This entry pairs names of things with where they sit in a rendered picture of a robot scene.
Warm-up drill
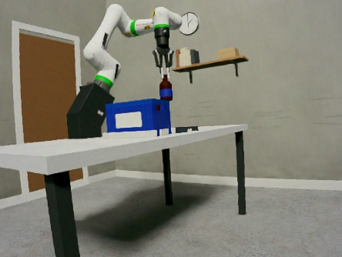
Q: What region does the blue crate with dividers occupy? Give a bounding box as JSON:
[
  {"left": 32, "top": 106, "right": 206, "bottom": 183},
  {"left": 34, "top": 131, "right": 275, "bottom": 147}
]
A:
[{"left": 106, "top": 98, "right": 172, "bottom": 136}]

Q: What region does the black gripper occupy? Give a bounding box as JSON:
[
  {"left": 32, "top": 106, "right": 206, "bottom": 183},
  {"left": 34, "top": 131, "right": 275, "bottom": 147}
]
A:
[{"left": 153, "top": 36, "right": 174, "bottom": 79}]

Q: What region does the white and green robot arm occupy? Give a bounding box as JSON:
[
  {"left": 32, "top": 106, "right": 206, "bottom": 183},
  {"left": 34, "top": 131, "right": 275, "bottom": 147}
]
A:
[{"left": 83, "top": 4, "right": 183, "bottom": 93}]

